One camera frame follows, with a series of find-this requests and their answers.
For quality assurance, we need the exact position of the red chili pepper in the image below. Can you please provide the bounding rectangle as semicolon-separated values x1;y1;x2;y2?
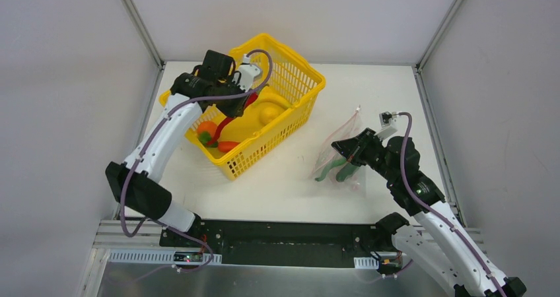
204;94;258;147

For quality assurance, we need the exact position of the green chili pepper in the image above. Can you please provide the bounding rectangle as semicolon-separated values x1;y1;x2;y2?
314;158;347;182

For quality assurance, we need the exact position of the yellow lemon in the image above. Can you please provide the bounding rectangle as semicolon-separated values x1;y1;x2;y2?
258;103;284;125

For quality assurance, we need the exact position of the orange tangerine with leaf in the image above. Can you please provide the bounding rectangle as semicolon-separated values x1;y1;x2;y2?
196;121;218;148

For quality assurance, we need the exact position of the clear zip top bag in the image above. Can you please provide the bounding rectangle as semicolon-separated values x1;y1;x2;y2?
309;106;367;196

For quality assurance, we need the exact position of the dark green cucumber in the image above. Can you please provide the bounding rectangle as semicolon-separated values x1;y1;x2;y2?
335;163;360;182

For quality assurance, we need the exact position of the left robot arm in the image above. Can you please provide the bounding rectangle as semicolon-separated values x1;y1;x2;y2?
106;50;263;248

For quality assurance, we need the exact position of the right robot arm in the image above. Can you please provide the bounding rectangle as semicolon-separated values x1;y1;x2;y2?
331;128;527;296

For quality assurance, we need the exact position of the yellow banana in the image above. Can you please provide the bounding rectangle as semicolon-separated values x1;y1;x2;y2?
257;93;292;110

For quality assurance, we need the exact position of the yellow plastic basket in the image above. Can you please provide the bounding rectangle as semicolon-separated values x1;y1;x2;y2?
184;33;326;180

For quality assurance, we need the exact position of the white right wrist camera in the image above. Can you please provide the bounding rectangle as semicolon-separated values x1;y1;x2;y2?
376;112;398;141

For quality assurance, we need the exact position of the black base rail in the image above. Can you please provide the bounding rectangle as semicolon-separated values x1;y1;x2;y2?
159;220;405;274

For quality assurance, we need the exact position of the white slotted cable duct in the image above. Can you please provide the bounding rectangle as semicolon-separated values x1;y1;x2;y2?
108;249;223;266

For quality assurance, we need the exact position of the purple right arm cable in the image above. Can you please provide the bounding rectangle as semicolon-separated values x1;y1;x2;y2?
396;112;508;297

